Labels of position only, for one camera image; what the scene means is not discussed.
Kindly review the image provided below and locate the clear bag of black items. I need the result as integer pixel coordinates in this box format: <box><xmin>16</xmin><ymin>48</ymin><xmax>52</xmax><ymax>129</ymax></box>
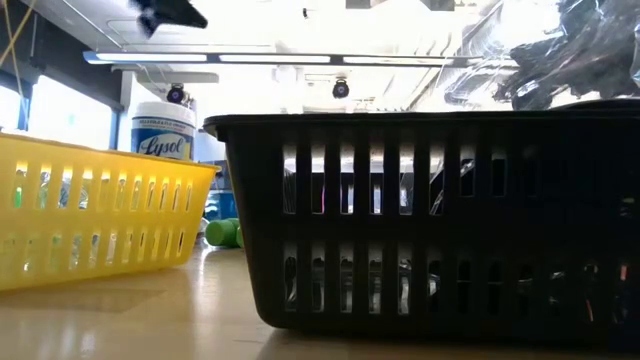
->
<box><xmin>443</xmin><ymin>0</ymin><xmax>640</xmax><ymax>112</ymax></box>

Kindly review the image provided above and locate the long ceiling light bar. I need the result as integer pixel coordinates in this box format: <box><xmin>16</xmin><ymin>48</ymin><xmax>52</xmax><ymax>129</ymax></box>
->
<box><xmin>82</xmin><ymin>49</ymin><xmax>519</xmax><ymax>70</ymax></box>

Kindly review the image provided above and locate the Lysol wipes canister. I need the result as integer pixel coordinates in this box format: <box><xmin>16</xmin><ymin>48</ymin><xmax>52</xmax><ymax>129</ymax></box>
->
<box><xmin>130</xmin><ymin>100</ymin><xmax>198</xmax><ymax>162</ymax></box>

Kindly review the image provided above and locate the blue plastic basket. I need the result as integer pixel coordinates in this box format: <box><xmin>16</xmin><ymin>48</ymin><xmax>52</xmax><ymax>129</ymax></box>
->
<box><xmin>213</xmin><ymin>191</ymin><xmax>239</xmax><ymax>221</ymax></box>

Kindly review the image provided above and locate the green plastic basket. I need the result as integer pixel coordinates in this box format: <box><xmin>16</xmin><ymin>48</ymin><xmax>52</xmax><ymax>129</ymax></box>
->
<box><xmin>12</xmin><ymin>185</ymin><xmax>31</xmax><ymax>210</ymax></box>

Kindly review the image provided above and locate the yellow plastic basket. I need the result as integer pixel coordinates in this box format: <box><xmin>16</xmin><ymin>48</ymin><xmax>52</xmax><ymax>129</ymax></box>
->
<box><xmin>0</xmin><ymin>132</ymin><xmax>221</xmax><ymax>292</ymax></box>

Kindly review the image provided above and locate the black plastic basket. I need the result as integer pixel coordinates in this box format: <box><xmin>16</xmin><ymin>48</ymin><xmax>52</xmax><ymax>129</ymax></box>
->
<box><xmin>202</xmin><ymin>110</ymin><xmax>640</xmax><ymax>351</ymax></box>

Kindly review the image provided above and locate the yellow hanging cord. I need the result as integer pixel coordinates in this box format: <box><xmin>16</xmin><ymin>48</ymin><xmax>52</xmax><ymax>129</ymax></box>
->
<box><xmin>0</xmin><ymin>0</ymin><xmax>37</xmax><ymax>99</ymax></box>

